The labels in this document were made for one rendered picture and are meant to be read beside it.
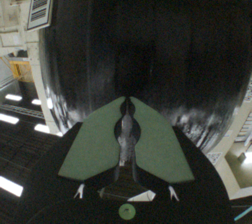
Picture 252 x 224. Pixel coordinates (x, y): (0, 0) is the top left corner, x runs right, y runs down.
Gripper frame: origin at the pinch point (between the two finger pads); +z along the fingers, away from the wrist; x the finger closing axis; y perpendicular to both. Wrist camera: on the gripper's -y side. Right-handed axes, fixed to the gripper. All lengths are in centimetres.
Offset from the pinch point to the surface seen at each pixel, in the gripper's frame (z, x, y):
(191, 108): 1.5, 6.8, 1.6
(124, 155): 2.5, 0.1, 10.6
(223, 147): 21, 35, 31
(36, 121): 792, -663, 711
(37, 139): 610, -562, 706
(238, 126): 21.0, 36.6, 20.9
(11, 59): 649, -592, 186
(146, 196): 53, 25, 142
